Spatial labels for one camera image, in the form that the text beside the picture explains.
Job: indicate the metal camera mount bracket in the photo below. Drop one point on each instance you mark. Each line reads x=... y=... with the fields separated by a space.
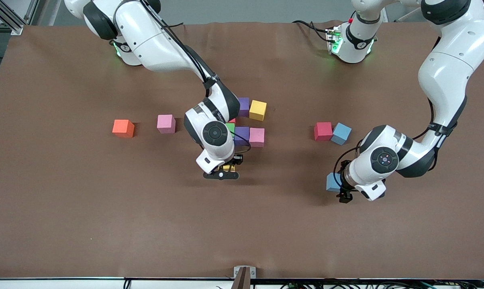
x=244 y=275

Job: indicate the light blue foam cube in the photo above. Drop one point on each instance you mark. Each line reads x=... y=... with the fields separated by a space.
x=341 y=133
x=332 y=182

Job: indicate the brown table cover mat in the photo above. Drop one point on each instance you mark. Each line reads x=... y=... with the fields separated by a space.
x=242 y=224

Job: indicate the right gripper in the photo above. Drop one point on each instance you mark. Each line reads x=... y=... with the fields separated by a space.
x=237 y=159

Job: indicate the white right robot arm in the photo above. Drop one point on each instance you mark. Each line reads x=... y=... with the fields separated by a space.
x=157 y=44

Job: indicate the orange foam cube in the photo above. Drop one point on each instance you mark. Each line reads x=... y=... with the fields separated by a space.
x=123 y=128

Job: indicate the green foam cube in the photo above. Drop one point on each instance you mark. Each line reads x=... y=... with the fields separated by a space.
x=231 y=128

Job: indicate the purple foam cube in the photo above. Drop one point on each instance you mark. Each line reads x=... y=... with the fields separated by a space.
x=242 y=135
x=244 y=106

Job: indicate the yellow foam cube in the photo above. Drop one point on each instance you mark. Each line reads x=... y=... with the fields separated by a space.
x=258 y=110
x=227 y=167

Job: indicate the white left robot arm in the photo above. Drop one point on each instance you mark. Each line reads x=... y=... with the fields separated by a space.
x=446 y=72

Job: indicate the pink foam cube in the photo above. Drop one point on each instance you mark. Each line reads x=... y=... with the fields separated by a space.
x=256 y=137
x=166 y=123

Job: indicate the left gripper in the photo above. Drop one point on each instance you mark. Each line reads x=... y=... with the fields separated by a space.
x=343 y=191

